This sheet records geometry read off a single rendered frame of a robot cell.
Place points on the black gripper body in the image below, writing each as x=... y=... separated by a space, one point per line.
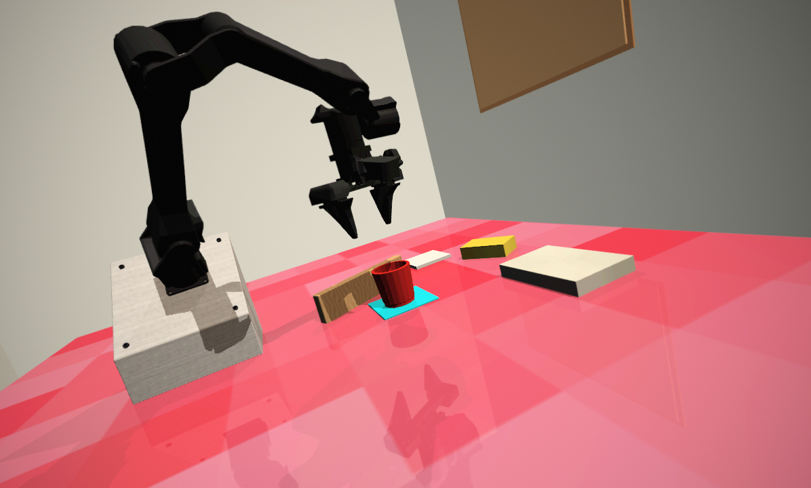
x=339 y=190

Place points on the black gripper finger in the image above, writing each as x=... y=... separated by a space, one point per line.
x=341 y=212
x=383 y=198

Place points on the yellow rectangular block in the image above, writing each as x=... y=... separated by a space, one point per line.
x=493 y=247

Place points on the brown wooden plank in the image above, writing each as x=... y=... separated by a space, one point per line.
x=348 y=294

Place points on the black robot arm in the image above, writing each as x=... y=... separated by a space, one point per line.
x=161 y=81

